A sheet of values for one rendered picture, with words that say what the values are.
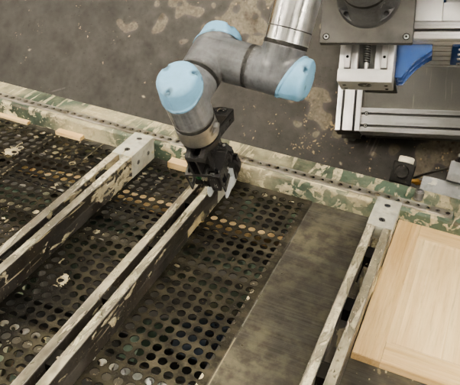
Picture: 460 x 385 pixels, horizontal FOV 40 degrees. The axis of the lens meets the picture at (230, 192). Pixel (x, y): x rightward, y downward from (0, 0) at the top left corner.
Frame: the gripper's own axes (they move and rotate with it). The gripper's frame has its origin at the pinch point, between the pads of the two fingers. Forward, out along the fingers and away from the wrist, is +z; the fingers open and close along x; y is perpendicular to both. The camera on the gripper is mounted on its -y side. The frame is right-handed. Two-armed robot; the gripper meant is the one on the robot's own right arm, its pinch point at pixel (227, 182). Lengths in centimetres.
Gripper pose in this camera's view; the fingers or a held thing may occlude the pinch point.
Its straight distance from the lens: 131.2
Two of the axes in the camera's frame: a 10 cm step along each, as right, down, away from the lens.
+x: 9.5, 0.8, -3.0
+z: 2.2, 5.2, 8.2
